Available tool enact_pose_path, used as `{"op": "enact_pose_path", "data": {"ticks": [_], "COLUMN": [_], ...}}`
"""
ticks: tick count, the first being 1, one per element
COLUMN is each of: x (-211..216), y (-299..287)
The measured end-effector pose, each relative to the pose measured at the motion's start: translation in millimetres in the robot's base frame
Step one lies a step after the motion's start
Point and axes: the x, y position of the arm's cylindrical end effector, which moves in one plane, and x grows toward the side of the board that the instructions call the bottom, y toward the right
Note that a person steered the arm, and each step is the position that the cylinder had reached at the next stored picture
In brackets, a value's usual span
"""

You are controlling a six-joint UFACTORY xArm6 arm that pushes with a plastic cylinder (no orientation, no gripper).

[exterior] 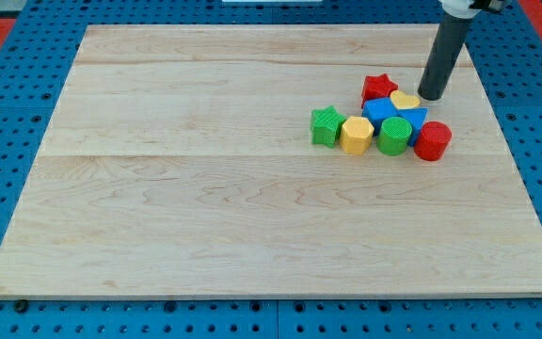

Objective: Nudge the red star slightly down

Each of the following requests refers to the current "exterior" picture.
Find blue cube block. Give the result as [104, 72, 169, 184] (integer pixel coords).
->
[361, 97, 398, 136]

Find wooden board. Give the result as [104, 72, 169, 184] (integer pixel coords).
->
[0, 24, 542, 300]

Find blue triangle block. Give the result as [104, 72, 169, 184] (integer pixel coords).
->
[397, 107, 429, 147]

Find yellow hexagon block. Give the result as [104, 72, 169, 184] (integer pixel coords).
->
[339, 116, 375, 155]

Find yellow heart block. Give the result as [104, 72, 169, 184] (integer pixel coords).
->
[390, 90, 421, 110]

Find red star block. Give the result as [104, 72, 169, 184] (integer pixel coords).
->
[361, 73, 399, 106]

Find red cylinder block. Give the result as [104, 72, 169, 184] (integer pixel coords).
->
[414, 121, 453, 161]

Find green cylinder block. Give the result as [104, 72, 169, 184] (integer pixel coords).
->
[376, 117, 413, 156]

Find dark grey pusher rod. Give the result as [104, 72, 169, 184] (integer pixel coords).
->
[418, 12, 472, 101]

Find green star block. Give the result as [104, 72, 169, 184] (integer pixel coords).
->
[310, 105, 346, 148]

